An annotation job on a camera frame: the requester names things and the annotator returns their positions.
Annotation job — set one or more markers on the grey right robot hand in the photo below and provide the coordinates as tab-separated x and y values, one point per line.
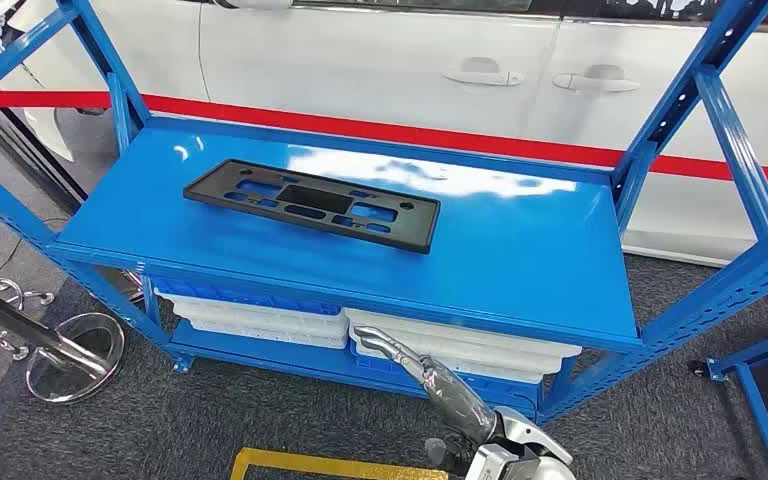
450	397

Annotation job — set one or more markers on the black plastic plate panel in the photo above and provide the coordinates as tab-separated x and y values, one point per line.
311	199

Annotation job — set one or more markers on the blue metal shelf rack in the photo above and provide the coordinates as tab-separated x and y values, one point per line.
758	417
490	265

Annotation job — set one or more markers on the white plastic crate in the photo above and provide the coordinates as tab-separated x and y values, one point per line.
271	338
490	344
516	376
510	363
258	319

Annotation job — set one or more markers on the yellow floor tape square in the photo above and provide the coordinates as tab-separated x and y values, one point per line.
331	462

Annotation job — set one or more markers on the chrome stanchion base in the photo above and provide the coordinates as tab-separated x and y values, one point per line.
133	285
0	281

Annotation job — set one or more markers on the white car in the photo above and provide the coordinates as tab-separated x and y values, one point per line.
357	66

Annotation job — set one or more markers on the black diagonal pole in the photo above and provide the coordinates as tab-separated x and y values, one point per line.
26	149

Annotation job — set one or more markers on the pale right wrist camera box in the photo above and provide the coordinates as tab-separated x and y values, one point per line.
490	465

